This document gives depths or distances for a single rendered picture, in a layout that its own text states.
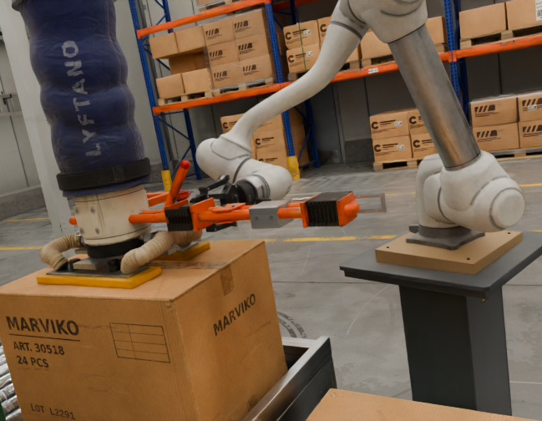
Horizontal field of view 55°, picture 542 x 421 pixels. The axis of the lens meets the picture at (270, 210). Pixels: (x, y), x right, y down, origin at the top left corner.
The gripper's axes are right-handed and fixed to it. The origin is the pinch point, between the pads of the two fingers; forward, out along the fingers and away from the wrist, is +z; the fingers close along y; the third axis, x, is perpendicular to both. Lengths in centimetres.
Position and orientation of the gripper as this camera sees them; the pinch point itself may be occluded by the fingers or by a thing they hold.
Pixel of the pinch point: (195, 214)
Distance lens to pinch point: 121.1
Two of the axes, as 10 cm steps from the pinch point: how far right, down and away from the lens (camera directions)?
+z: -5.0, 2.4, -8.3
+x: -8.5, 0.3, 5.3
